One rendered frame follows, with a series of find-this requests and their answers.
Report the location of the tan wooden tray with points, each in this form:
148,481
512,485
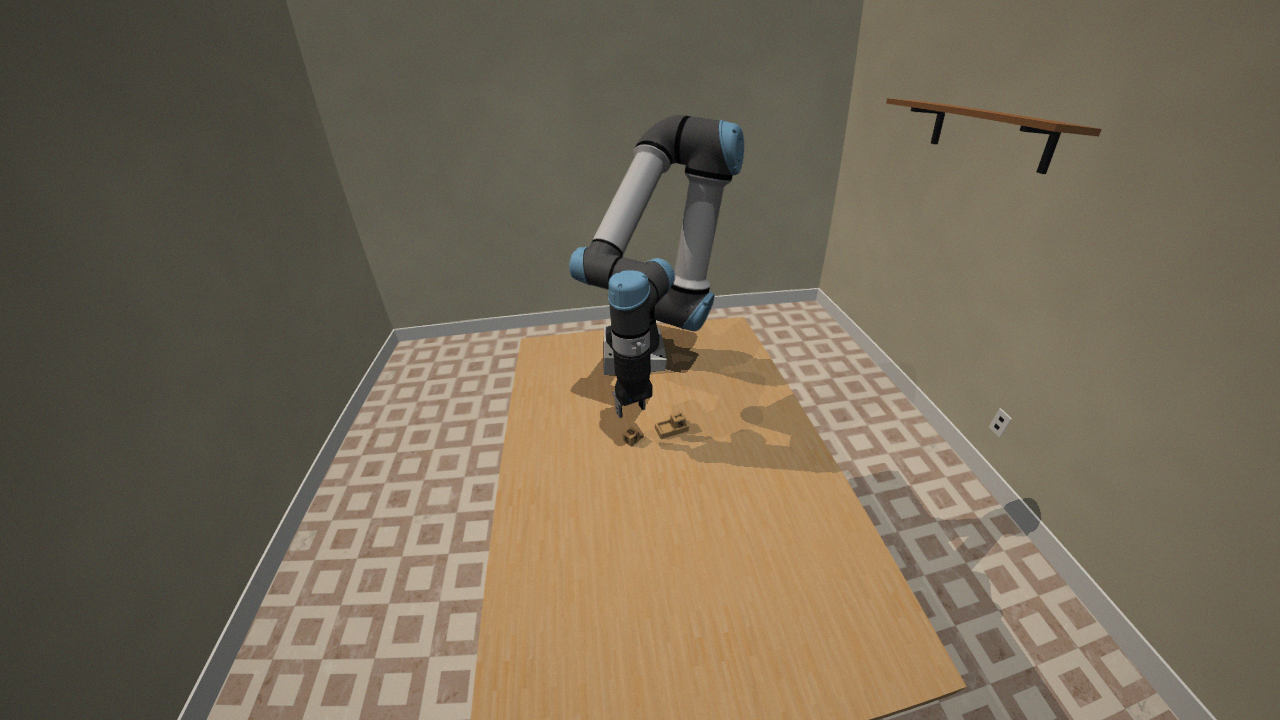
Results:
665,425

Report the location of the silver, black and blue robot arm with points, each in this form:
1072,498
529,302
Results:
639,293

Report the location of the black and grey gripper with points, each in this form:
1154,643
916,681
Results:
632,368

